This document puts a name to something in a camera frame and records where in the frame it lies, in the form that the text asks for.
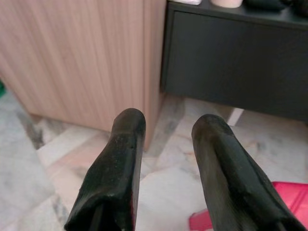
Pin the light wooden cabinet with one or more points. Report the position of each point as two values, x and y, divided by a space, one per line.
72 60

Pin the black low console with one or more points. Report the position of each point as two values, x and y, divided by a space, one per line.
228 60

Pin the white pink tissue box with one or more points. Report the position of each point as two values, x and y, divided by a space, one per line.
190 1

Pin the white console leg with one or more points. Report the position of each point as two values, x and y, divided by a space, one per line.
235 117

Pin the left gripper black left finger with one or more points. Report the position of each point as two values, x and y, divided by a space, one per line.
113 173

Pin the red plastic stool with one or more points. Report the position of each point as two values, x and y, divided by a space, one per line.
293 202

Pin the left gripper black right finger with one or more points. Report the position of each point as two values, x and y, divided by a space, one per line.
231 183

